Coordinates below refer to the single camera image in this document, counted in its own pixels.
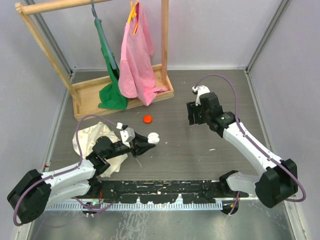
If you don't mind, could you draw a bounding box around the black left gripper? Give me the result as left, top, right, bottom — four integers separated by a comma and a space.
104, 131, 155, 160

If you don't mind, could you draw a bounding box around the white earbud charging case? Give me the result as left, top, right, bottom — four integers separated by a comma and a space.
147, 132, 160, 145

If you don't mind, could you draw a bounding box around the orange earbud charging case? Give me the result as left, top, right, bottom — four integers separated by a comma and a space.
143, 115, 153, 124

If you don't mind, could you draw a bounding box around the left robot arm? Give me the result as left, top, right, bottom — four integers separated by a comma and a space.
7, 128, 160, 227

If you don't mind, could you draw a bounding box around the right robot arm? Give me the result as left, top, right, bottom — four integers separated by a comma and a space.
186, 86, 298, 208

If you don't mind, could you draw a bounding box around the green shirt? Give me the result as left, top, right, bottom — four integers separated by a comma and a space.
93, 18, 130, 111

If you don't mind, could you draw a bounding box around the cream crumpled cloth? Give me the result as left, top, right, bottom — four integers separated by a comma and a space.
72, 121, 128, 178

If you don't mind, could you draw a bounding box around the pink shirt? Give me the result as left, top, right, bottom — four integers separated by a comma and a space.
118, 2, 168, 106

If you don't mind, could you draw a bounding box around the wooden clothes rack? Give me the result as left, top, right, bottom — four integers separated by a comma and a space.
15, 0, 174, 121

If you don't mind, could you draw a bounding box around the grey clothes hanger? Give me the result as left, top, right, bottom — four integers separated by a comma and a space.
90, 0, 117, 70

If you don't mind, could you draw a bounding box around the yellow clothes hanger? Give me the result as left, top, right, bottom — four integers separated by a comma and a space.
127, 0, 140, 35

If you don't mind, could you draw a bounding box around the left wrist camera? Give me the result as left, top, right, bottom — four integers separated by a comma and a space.
120, 127, 136, 145

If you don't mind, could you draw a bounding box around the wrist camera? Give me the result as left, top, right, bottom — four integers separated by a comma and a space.
191, 85, 210, 106
120, 127, 136, 145

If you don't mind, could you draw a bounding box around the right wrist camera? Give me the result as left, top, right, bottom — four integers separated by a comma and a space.
191, 85, 210, 106

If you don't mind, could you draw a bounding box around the slotted cable duct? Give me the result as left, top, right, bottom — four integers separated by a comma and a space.
50, 200, 223, 211

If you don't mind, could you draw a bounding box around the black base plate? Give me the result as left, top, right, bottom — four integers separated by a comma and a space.
98, 180, 237, 205

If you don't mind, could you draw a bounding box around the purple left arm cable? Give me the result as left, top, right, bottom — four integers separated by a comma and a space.
12, 114, 123, 227

